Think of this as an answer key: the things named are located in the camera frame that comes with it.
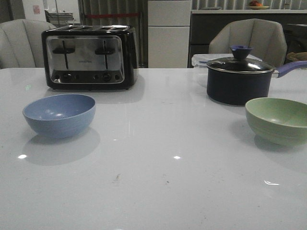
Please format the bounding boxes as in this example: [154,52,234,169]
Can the dark kitchen counter cabinet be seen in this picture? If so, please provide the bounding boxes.
[189,10,307,58]

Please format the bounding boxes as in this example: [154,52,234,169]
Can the black and chrome toaster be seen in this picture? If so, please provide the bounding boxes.
[42,25,139,90]

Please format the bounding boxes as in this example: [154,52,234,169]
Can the dark blue saucepan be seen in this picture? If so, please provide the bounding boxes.
[207,61,307,105]

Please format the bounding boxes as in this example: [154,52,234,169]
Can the grey chair left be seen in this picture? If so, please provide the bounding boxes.
[0,19,55,69]

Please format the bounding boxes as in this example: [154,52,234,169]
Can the grey chair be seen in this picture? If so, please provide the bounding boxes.
[0,19,55,69]
[209,18,287,67]

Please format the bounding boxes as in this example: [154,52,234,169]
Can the white refrigerator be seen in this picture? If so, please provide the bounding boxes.
[148,0,192,68]

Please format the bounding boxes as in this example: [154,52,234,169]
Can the green bowl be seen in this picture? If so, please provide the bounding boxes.
[245,97,307,146]

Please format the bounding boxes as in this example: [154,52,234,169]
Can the grey chair right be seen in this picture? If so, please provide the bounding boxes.
[209,18,287,67]

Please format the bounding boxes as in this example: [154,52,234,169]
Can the glass pot lid blue knob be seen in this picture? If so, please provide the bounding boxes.
[207,45,274,74]

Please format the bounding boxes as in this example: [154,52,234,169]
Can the clear plastic container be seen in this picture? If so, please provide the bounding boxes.
[191,53,262,69]

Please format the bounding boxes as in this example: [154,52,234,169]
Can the fruit plate on counter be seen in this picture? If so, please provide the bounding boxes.
[248,0,270,10]

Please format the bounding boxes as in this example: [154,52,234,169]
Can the blue bowl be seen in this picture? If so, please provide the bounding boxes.
[23,94,96,138]

